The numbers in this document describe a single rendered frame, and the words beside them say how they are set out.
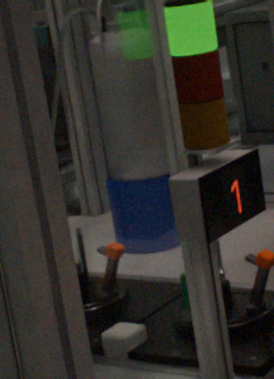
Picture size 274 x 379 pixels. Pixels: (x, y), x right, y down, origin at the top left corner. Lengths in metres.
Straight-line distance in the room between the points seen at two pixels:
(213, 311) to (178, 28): 0.32
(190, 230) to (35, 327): 0.70
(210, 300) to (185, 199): 0.14
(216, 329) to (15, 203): 0.81
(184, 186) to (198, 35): 0.15
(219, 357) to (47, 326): 0.80
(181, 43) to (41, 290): 0.71
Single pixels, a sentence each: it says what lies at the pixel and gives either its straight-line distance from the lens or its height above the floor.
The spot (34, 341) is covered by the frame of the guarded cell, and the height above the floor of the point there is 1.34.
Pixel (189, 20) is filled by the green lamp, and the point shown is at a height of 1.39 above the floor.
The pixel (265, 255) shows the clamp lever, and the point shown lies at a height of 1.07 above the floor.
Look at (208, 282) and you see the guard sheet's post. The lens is 1.21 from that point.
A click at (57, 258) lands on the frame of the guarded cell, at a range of 0.45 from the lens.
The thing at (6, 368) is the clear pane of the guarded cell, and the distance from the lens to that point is 0.46.
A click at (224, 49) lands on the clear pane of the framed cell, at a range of 2.38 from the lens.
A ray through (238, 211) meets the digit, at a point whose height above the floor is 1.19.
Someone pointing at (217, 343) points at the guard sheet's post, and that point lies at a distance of 1.24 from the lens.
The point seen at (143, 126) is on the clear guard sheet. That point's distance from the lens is 1.12.
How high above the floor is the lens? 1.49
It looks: 14 degrees down
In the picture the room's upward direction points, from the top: 9 degrees counter-clockwise
